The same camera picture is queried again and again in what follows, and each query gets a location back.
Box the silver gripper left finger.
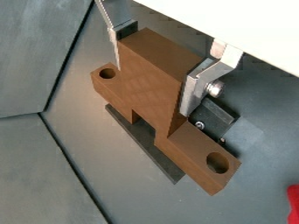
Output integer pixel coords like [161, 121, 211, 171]
[95, 0, 137, 67]

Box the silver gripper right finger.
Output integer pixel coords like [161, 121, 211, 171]
[180, 39, 243, 116]

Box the black angle bracket fixture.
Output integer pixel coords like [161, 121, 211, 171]
[105, 98, 240, 190]

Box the brown T-shaped block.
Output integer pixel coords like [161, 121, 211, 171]
[89, 26, 243, 197]

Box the red hexagonal peg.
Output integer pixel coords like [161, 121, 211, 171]
[287, 185, 299, 224]

